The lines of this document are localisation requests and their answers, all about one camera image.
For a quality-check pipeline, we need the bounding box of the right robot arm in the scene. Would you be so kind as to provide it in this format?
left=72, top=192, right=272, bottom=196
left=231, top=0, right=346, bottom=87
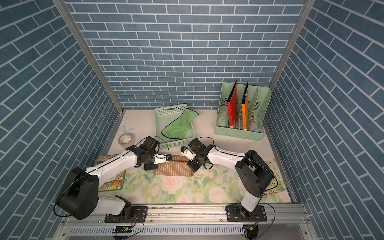
left=181, top=143, right=275, bottom=213

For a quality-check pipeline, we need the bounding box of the green plastic basket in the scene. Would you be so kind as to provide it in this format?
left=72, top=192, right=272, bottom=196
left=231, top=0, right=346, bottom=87
left=154, top=104, right=196, bottom=149

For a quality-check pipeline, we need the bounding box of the floral table mat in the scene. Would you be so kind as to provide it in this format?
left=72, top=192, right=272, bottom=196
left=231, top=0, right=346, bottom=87
left=119, top=155, right=292, bottom=204

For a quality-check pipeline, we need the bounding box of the roll of clear tape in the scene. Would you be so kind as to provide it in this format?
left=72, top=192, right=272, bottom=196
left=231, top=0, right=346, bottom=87
left=118, top=133, right=135, bottom=149

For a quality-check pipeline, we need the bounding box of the green and grey dishcloth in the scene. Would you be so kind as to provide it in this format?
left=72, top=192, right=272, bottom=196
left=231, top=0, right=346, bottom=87
left=162, top=108, right=199, bottom=140

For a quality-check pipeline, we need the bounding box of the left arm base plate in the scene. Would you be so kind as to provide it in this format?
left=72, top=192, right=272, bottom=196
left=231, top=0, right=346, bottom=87
left=105, top=206, right=149, bottom=223

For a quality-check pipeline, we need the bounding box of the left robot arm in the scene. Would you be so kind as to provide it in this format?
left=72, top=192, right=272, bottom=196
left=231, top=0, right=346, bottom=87
left=54, top=143, right=159, bottom=222

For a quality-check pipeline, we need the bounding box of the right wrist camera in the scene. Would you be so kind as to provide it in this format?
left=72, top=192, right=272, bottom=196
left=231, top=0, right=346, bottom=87
left=181, top=146, right=195, bottom=160

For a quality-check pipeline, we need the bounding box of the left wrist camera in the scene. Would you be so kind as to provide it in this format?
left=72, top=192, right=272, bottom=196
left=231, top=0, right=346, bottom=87
left=154, top=154, right=172, bottom=165

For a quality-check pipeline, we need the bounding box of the red folder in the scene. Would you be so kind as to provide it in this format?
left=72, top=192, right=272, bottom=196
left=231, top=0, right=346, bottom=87
left=227, top=82, right=238, bottom=129

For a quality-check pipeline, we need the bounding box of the electronics board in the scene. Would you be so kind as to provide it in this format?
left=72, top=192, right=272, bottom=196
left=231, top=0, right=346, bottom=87
left=243, top=225, right=259, bottom=240
left=113, top=226, right=133, bottom=235

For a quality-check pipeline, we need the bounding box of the orange folder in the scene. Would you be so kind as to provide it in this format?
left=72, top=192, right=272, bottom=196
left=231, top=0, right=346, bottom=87
left=241, top=83, right=249, bottom=131

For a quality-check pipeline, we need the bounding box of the green file organizer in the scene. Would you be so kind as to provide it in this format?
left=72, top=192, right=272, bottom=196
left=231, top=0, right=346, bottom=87
left=215, top=83, right=272, bottom=141

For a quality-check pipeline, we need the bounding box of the left electronics board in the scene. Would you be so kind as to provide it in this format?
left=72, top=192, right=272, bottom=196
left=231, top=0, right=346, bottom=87
left=113, top=226, right=133, bottom=235

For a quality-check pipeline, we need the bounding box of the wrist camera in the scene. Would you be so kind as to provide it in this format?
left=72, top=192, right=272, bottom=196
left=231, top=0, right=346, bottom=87
left=154, top=154, right=172, bottom=165
left=181, top=146, right=195, bottom=160

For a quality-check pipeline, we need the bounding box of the right electronics board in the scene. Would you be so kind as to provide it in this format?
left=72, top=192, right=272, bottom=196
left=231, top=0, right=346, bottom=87
left=243, top=225, right=259, bottom=240

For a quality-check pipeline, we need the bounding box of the left picture book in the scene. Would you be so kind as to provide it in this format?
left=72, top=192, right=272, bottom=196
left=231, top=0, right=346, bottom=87
left=96, top=155, right=126, bottom=192

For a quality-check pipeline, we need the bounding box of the aluminium front rail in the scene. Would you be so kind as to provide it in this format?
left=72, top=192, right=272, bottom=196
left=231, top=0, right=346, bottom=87
left=54, top=203, right=317, bottom=240

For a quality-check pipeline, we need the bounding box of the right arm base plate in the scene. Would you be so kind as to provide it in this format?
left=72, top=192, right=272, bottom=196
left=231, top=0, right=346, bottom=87
left=226, top=204, right=268, bottom=222

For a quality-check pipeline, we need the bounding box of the brown striped dishcloth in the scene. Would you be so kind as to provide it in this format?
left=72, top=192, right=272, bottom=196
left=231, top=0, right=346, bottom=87
left=154, top=155, right=194, bottom=177

